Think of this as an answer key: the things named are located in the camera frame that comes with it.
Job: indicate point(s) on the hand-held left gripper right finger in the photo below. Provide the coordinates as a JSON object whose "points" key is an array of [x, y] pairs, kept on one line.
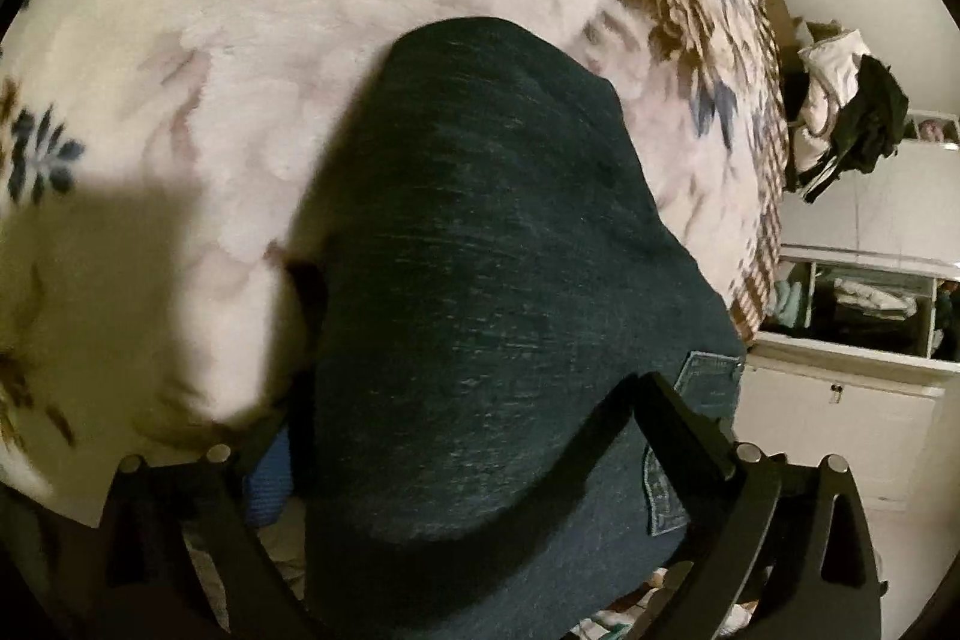
{"points": [[675, 415]]}

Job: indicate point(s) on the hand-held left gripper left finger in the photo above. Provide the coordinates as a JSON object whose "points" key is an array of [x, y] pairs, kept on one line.
{"points": [[270, 486]]}

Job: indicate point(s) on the dark blue jeans pants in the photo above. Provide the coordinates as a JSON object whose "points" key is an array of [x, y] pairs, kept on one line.
{"points": [[480, 280]]}

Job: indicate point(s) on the white wardrobe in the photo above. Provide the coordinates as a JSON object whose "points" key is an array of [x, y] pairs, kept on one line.
{"points": [[847, 407]]}

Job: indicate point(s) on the brown checked blanket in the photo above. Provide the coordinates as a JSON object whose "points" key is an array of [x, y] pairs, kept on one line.
{"points": [[769, 220]]}

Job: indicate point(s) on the pile of clothes on chair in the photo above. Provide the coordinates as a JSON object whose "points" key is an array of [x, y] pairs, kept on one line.
{"points": [[874, 123]]}

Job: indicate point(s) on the pile of white clothes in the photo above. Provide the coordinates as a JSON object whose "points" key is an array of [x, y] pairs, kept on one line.
{"points": [[829, 63]]}

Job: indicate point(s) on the floral blanket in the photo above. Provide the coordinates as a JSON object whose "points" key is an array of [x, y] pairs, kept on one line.
{"points": [[262, 10]]}

